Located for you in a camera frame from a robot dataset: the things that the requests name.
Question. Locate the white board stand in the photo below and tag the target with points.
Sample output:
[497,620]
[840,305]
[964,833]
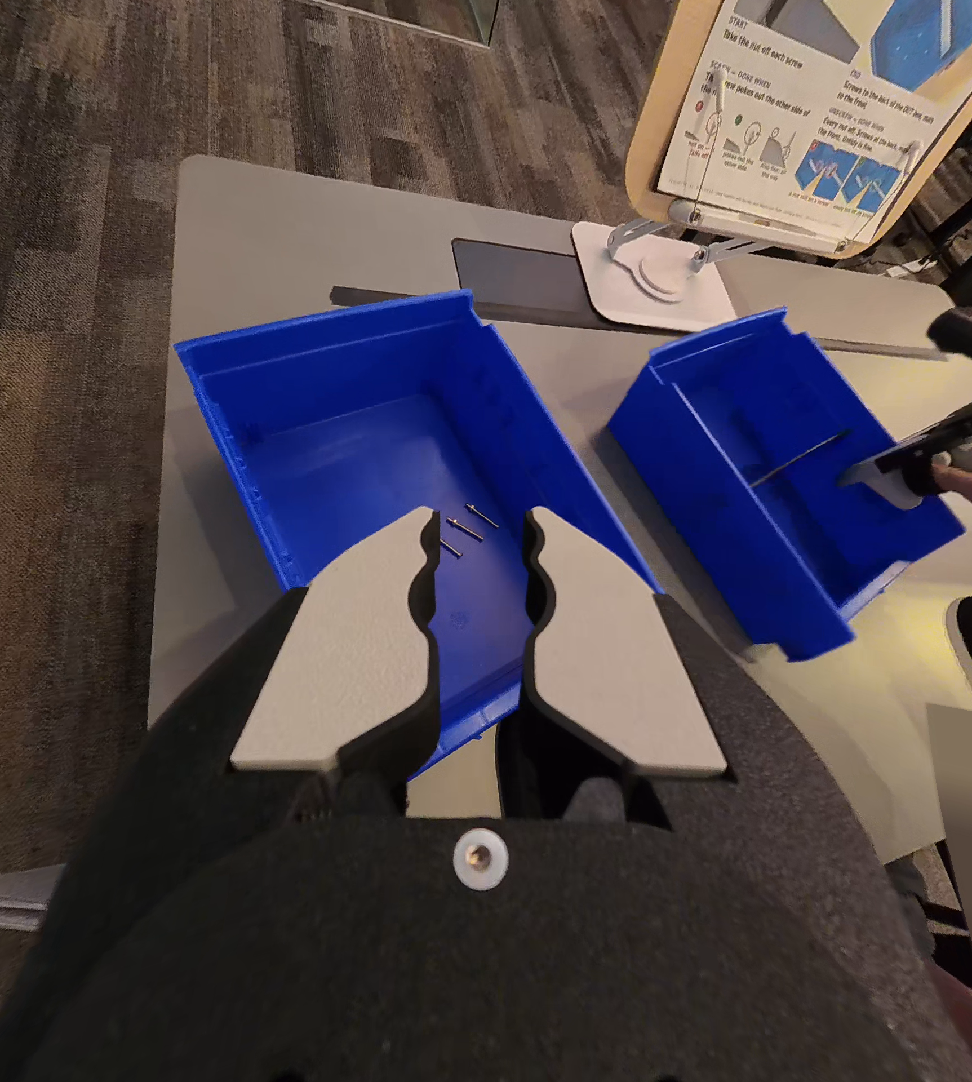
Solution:
[672,296]

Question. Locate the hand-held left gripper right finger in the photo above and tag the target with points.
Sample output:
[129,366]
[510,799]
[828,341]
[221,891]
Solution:
[621,668]

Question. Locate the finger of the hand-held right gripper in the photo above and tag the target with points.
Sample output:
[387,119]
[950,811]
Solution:
[883,486]

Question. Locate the blue bin with divider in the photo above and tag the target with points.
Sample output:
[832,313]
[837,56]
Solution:
[705,473]

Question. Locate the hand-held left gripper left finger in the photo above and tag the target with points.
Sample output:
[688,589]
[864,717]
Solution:
[342,659]

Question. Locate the wooden instruction board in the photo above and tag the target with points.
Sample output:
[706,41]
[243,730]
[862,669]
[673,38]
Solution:
[790,127]

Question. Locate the blue plastic bin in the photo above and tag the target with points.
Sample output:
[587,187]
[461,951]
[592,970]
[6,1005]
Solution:
[350,439]

